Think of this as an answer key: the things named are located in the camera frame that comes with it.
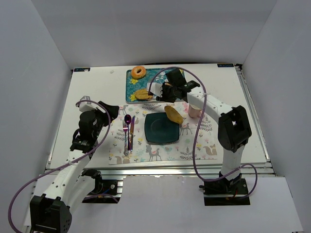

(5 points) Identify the iridescent fork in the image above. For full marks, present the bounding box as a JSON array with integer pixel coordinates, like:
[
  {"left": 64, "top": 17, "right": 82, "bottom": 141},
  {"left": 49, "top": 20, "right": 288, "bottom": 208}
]
[{"left": 123, "top": 120, "right": 128, "bottom": 156}]

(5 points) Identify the purple spoon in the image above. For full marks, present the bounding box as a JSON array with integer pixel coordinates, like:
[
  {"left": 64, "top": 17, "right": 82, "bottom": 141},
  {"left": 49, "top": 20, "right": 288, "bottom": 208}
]
[{"left": 124, "top": 114, "right": 132, "bottom": 150}]

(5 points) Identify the pink mug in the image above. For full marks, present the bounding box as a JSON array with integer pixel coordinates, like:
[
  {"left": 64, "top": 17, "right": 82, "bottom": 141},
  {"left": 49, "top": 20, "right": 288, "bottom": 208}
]
[{"left": 188, "top": 104, "right": 202, "bottom": 118}]

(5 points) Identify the bagel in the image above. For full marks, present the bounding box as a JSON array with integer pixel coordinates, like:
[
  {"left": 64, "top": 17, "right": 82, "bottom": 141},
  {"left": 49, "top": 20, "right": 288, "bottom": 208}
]
[{"left": 131, "top": 66, "right": 146, "bottom": 80}]

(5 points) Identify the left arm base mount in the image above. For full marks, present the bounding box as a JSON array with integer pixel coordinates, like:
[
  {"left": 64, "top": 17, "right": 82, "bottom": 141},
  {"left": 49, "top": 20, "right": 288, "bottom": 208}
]
[{"left": 69, "top": 169, "right": 120, "bottom": 204}]

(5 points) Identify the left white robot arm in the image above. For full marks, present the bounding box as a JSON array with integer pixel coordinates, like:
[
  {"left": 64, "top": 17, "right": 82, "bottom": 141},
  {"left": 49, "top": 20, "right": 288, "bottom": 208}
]
[{"left": 30, "top": 100, "right": 119, "bottom": 233}]

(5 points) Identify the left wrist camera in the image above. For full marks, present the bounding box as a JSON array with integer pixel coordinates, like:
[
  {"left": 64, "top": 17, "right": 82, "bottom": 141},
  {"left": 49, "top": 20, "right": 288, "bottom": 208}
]
[{"left": 76, "top": 96, "right": 97, "bottom": 112}]

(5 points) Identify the long bread roll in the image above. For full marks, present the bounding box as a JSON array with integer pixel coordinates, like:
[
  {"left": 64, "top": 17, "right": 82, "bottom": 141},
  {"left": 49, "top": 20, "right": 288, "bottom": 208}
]
[{"left": 164, "top": 105, "right": 183, "bottom": 125}]

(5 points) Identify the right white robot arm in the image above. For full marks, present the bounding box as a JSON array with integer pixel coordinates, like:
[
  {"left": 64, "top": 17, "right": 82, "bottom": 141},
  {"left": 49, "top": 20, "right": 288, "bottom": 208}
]
[{"left": 147, "top": 81, "right": 252, "bottom": 189}]

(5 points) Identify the purple cable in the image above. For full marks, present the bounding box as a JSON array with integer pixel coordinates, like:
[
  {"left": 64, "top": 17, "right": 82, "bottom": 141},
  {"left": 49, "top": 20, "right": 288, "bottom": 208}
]
[
  {"left": 148, "top": 66, "right": 258, "bottom": 196},
  {"left": 8, "top": 100, "right": 120, "bottom": 233}
]

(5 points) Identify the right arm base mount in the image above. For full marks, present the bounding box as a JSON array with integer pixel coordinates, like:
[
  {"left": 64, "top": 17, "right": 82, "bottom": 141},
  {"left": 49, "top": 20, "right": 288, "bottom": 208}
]
[{"left": 199, "top": 173, "right": 250, "bottom": 206}]

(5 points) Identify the animal pattern placemat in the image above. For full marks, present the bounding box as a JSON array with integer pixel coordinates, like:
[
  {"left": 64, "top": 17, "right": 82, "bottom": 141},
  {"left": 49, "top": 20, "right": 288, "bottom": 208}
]
[{"left": 101, "top": 101, "right": 217, "bottom": 165}]

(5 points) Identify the dark green square plate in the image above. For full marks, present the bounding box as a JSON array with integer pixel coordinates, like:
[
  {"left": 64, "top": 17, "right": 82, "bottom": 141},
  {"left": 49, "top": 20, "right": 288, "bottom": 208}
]
[{"left": 144, "top": 112, "right": 179, "bottom": 145}]

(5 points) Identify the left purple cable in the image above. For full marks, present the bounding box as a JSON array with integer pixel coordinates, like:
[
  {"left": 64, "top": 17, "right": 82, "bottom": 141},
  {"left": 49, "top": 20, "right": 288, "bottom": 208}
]
[{"left": 8, "top": 100, "right": 120, "bottom": 233}]

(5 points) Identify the left bread slice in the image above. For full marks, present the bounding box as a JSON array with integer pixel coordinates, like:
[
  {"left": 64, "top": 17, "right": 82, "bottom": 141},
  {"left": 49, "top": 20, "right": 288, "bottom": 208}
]
[{"left": 134, "top": 89, "right": 153, "bottom": 100}]

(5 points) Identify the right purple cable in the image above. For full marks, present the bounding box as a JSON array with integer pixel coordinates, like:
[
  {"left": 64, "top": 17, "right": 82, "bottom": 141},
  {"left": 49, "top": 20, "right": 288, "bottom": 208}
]
[{"left": 148, "top": 66, "right": 258, "bottom": 196}]

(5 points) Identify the teal floral tray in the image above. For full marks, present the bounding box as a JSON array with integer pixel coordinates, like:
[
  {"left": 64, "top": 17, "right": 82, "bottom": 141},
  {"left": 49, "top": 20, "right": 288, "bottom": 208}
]
[{"left": 125, "top": 68, "right": 173, "bottom": 104}]

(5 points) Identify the iridescent knife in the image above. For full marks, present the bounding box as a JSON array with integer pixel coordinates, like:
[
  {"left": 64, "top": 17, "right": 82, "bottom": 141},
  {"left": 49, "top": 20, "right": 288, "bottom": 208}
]
[{"left": 129, "top": 116, "right": 135, "bottom": 151}]

